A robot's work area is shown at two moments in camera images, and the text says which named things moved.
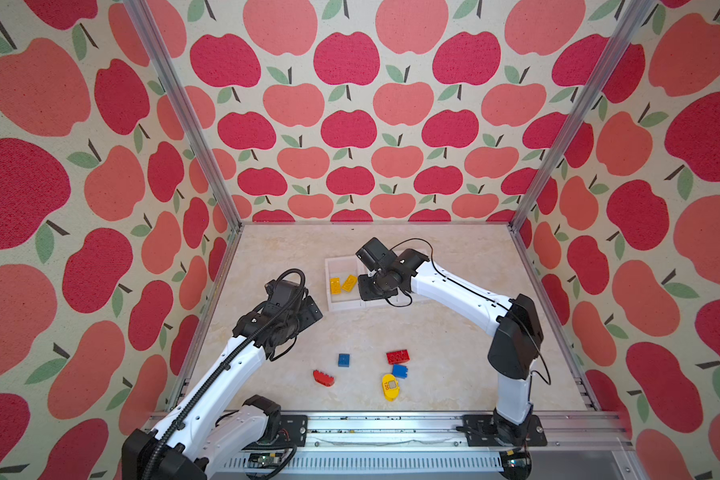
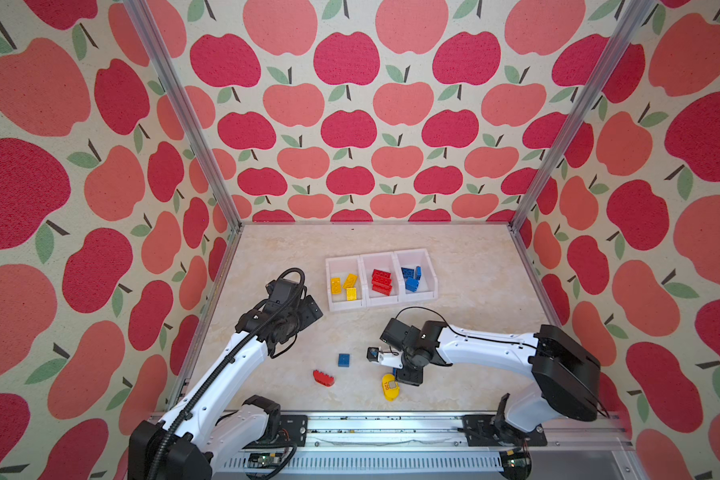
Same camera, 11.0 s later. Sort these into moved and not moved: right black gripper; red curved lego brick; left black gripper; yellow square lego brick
Moved: right black gripper
Not moved: red curved lego brick; yellow square lego brick; left black gripper
